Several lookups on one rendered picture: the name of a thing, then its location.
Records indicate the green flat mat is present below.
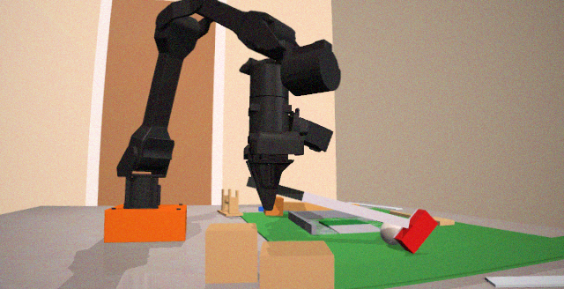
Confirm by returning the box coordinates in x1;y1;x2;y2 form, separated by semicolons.
240;211;564;289

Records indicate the white golf ball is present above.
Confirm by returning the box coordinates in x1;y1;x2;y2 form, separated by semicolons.
380;223;401;245

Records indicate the red putter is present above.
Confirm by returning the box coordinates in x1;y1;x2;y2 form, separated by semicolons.
277;185;438;254

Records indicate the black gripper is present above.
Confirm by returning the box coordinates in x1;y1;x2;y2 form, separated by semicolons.
243;96;304;211

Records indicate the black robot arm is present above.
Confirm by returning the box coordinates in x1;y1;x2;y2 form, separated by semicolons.
116;0;341;209

